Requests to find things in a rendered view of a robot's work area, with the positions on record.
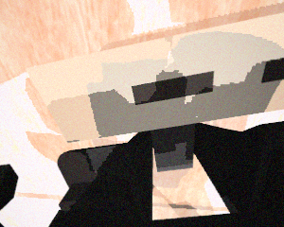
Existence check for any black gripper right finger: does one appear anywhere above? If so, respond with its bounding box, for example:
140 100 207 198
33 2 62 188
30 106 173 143
194 121 284 213

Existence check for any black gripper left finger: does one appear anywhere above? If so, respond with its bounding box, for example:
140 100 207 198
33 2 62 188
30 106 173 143
57 131 153 220

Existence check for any black two-prong plug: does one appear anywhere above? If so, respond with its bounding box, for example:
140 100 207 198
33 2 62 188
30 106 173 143
151 124 195 172

